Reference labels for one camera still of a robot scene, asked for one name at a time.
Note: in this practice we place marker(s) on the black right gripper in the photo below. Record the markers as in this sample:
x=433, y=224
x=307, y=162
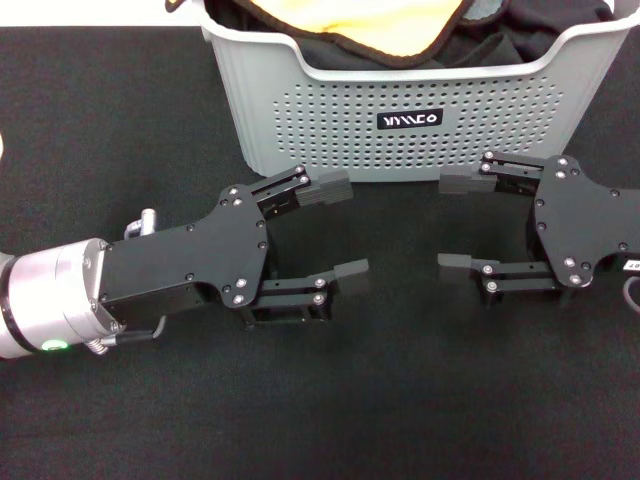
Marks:
x=575, y=220

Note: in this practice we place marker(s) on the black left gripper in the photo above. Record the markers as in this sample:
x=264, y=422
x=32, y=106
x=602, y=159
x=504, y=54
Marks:
x=200, y=260

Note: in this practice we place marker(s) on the yellow and grey towel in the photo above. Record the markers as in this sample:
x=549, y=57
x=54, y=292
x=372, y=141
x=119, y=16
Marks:
x=350, y=20

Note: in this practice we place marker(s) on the silver elbow connector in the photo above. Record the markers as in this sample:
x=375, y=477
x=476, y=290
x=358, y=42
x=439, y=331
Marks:
x=142, y=225

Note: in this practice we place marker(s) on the grey perforated plastic storage box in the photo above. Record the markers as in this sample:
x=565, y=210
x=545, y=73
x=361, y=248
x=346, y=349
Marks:
x=350, y=90

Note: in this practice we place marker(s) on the black tablecloth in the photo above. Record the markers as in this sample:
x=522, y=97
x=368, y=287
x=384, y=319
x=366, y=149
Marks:
x=350, y=400

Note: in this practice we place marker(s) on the grey towel with black trim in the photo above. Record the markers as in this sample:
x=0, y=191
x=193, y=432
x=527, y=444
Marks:
x=482, y=9

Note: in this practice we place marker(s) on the black cloth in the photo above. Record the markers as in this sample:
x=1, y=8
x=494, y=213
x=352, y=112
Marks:
x=500, y=45

